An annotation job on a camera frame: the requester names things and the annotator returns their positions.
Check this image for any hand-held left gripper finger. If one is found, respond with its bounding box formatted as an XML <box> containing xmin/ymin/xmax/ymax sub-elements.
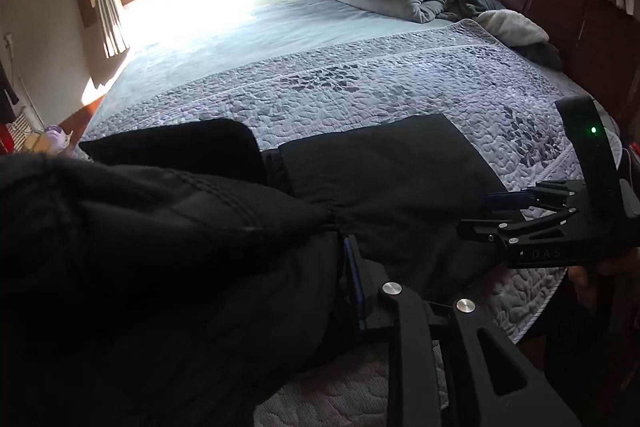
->
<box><xmin>340</xmin><ymin>234</ymin><xmax>583</xmax><ymax>427</ymax></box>

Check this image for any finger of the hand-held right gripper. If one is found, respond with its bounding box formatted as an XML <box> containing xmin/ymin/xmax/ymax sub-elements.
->
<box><xmin>484</xmin><ymin>179</ymin><xmax>587</xmax><ymax>214</ymax></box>
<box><xmin>457</xmin><ymin>217</ymin><xmax>532</xmax><ymax>247</ymax></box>

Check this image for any black jacket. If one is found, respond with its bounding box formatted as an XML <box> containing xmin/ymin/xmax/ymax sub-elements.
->
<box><xmin>0</xmin><ymin>113</ymin><xmax>507</xmax><ymax>427</ymax></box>

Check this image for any person's right hand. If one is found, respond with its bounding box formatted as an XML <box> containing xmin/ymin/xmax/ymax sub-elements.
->
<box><xmin>570</xmin><ymin>264</ymin><xmax>604</xmax><ymax>309</ymax></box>

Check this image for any dark grey blanket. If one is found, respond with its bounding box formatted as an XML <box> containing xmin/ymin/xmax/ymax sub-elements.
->
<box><xmin>440</xmin><ymin>0</ymin><xmax>564</xmax><ymax>70</ymax></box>

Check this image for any dark wooden headboard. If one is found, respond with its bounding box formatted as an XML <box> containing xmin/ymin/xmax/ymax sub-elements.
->
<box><xmin>422</xmin><ymin>0</ymin><xmax>640</xmax><ymax>130</ymax></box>

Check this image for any small white cushion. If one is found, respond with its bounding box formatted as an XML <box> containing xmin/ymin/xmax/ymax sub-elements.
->
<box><xmin>472</xmin><ymin>9</ymin><xmax>551</xmax><ymax>48</ymax></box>

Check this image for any grey pebble-pattern quilt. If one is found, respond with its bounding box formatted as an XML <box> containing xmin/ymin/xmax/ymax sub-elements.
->
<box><xmin>75</xmin><ymin>18</ymin><xmax>625</xmax><ymax>427</ymax></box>

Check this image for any pale blue bed sheet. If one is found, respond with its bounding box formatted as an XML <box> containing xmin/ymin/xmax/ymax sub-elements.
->
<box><xmin>82</xmin><ymin>0</ymin><xmax>453</xmax><ymax>132</ymax></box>

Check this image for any small purple white object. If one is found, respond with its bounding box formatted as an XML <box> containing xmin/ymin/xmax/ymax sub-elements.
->
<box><xmin>42</xmin><ymin>126</ymin><xmax>72</xmax><ymax>154</ymax></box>

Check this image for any cardboard box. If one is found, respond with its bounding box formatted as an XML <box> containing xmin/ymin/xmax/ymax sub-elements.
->
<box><xmin>22</xmin><ymin>132</ymin><xmax>52</xmax><ymax>154</ymax></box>

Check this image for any wooden bed frame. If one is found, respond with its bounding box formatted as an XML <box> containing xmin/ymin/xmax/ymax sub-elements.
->
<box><xmin>59</xmin><ymin>94</ymin><xmax>107</xmax><ymax>148</ymax></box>

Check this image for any white wire rack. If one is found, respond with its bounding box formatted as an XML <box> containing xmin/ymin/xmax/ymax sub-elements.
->
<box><xmin>10</xmin><ymin>106</ymin><xmax>45</xmax><ymax>142</ymax></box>

